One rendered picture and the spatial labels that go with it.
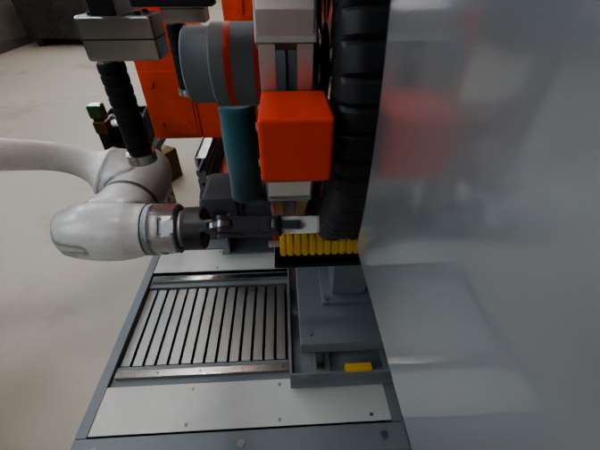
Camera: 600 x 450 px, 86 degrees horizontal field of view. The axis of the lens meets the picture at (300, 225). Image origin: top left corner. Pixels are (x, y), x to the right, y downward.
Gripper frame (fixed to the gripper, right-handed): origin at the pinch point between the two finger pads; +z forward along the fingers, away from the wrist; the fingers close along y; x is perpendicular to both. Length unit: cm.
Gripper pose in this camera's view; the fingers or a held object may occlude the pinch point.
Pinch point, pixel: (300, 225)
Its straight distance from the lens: 57.5
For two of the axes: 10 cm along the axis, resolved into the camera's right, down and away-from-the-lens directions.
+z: 10.0, -0.3, 0.4
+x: -0.3, -9.9, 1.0
